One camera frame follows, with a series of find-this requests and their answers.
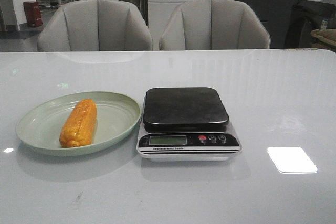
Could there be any orange toy corn cob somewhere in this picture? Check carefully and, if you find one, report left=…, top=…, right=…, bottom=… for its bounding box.
left=59, top=99, right=97, bottom=148

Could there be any silver black kitchen scale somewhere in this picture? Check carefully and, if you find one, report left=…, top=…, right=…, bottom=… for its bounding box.
left=137, top=87, right=242, bottom=162

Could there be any right grey upholstered chair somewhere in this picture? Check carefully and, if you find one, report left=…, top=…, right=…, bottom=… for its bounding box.
left=159, top=0, right=271, bottom=51

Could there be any grey upholstered chair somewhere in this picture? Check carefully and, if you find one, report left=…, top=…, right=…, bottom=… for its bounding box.
left=37, top=0, right=153, bottom=52
left=159, top=0, right=271, bottom=51

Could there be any light green plate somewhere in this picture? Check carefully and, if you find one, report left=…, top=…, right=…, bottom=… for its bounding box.
left=16, top=92, right=141, bottom=156

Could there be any left grey upholstered chair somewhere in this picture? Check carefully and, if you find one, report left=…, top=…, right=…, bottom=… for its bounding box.
left=37, top=0, right=153, bottom=52

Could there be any red trash bin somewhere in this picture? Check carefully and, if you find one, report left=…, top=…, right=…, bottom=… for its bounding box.
left=23, top=1, right=43, bottom=27

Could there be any dark appliance at right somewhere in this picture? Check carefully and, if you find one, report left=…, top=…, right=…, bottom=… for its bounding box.
left=284, top=0, right=335, bottom=48

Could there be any tan cushion at right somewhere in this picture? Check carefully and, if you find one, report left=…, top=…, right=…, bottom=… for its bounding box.
left=310, top=29, right=336, bottom=52

